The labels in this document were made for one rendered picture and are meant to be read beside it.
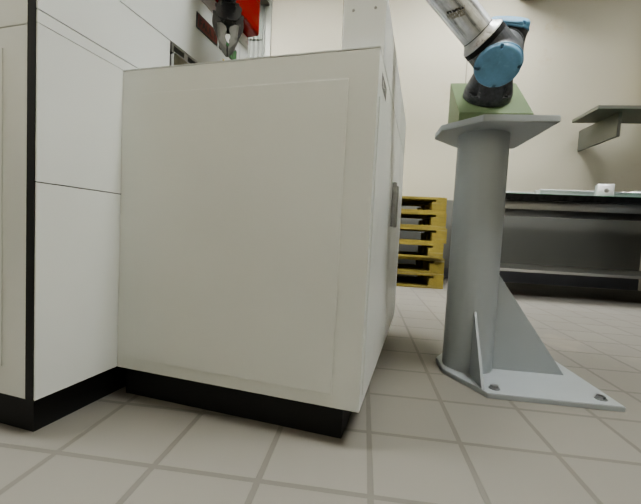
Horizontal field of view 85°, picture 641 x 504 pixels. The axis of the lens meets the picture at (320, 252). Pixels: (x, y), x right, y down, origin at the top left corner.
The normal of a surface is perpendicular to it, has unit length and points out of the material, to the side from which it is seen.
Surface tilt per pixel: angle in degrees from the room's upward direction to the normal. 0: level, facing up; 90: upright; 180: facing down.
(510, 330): 90
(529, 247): 90
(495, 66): 139
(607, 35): 90
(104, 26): 90
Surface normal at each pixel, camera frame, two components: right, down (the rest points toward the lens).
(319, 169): -0.28, 0.04
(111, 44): 0.96, 0.07
